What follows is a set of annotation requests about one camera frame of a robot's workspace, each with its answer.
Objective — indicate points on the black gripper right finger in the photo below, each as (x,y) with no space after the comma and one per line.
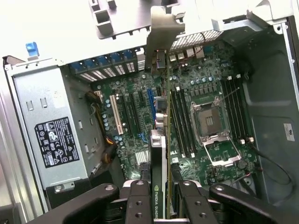
(194,205)

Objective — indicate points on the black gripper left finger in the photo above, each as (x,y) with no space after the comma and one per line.
(137,203)

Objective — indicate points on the silver finned heatsink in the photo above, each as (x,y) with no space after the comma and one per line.
(142,156)

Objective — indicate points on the metal socket cover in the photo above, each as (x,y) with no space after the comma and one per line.
(226,161)

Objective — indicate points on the CPU socket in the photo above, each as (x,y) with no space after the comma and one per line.
(209,121)

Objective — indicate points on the long black expansion slot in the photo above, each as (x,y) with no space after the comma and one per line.
(125,114)
(135,113)

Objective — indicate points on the white expansion slot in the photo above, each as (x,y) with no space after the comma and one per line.
(116,114)

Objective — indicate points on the blue expansion slot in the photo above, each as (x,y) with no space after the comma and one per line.
(150,105)

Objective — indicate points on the short black expansion slot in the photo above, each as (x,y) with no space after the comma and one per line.
(141,96)

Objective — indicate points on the white power connector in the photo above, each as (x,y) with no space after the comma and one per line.
(98,96)

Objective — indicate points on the thin locking lever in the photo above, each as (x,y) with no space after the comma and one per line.
(230,94)

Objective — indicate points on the black open PC case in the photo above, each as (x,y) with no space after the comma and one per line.
(268,105)

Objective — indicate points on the green motherboard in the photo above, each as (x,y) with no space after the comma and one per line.
(205,70)

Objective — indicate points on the grey power supply unit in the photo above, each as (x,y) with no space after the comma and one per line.
(46,93)

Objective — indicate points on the blue card retention clip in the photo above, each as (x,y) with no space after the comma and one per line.
(129,56)
(75,67)
(89,64)
(102,61)
(115,58)

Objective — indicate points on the grey parts rack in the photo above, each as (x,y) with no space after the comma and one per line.
(104,25)

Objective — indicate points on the blue case latch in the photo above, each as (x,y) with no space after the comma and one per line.
(32,49)

